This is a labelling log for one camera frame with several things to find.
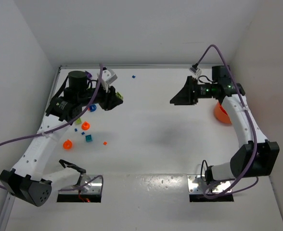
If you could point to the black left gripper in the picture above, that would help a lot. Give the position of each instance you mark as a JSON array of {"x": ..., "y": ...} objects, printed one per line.
[{"x": 109, "y": 97}]

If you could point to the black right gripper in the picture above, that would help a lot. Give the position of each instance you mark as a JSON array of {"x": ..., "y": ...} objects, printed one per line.
[{"x": 193, "y": 89}]

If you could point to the lime green lego brick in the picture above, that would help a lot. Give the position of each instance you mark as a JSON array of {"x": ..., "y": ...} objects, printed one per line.
[{"x": 119, "y": 96}]

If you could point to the lime green curved lego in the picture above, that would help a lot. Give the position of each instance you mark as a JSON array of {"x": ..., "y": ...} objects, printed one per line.
[{"x": 78, "y": 121}]

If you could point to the teal square lego brick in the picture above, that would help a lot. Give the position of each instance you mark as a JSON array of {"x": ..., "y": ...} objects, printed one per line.
[{"x": 88, "y": 138}]

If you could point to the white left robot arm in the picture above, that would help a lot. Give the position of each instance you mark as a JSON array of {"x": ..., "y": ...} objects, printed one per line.
[{"x": 26, "y": 180}]

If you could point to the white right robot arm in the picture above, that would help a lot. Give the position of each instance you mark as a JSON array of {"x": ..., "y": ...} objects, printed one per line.
[{"x": 256, "y": 155}]

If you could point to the blue round lego piece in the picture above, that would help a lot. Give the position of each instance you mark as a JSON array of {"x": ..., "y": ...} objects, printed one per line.
[{"x": 92, "y": 108}]

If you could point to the orange round lego upper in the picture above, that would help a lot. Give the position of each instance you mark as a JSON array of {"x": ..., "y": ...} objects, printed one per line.
[{"x": 85, "y": 126}]

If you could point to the orange round lego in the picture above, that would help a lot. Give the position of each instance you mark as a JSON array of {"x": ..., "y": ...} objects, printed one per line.
[
  {"x": 67, "y": 145},
  {"x": 85, "y": 126}
]

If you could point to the orange round sorting container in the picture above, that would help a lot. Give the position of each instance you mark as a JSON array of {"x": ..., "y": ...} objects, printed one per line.
[{"x": 221, "y": 115}]

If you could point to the orange round lego lower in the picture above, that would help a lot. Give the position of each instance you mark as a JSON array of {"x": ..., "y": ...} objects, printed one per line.
[{"x": 67, "y": 145}]

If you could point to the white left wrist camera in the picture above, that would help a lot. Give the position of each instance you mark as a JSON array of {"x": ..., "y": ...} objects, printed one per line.
[{"x": 108, "y": 76}]

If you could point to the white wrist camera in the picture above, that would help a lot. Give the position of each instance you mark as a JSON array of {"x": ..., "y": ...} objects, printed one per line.
[
  {"x": 195, "y": 70},
  {"x": 108, "y": 76}
]

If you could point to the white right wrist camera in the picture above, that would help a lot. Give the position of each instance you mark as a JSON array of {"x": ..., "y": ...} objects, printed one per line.
[{"x": 195, "y": 70}]

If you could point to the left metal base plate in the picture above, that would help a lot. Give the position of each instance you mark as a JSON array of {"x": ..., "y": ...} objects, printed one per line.
[{"x": 88, "y": 184}]

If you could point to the metal base plate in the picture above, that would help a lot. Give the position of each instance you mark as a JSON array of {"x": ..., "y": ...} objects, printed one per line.
[
  {"x": 196, "y": 186},
  {"x": 88, "y": 184}
]

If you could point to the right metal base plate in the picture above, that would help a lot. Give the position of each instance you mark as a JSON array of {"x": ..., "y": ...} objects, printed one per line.
[{"x": 196, "y": 186}]

